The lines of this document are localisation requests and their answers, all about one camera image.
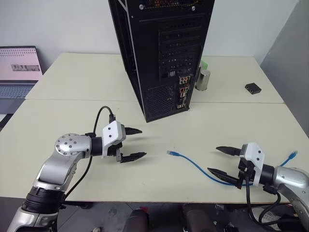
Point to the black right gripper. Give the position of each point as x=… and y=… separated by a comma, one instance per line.
x=246, y=169

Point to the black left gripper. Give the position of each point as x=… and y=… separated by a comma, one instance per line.
x=112, y=151

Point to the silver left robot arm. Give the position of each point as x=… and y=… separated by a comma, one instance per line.
x=55, y=166

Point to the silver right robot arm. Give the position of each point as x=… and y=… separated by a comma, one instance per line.
x=288, y=177

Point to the dark rounded shape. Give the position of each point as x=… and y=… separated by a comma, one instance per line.
x=198, y=218
x=138, y=221

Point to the small black box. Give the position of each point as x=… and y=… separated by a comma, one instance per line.
x=253, y=88

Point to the silver metal cylinder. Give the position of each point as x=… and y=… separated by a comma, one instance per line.
x=202, y=81

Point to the black computer tower case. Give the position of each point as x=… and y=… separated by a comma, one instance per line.
x=166, y=60

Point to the small green object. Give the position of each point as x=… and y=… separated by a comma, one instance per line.
x=204, y=65

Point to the open grey laptop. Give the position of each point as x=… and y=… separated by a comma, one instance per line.
x=17, y=70

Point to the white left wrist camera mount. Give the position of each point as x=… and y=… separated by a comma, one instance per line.
x=111, y=131

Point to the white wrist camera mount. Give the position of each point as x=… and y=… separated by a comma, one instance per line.
x=256, y=154
x=111, y=131

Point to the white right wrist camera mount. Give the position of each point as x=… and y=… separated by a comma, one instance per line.
x=256, y=154

